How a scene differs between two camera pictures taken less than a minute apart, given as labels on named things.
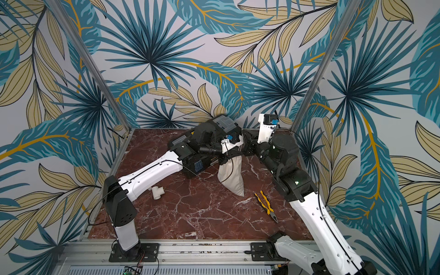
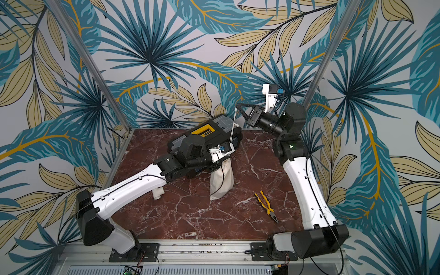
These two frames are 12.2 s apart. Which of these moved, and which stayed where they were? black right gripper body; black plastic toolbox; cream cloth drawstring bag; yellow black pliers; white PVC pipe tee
Moved: black right gripper body; cream cloth drawstring bag
Stayed: white PVC pipe tee; black plastic toolbox; yellow black pliers
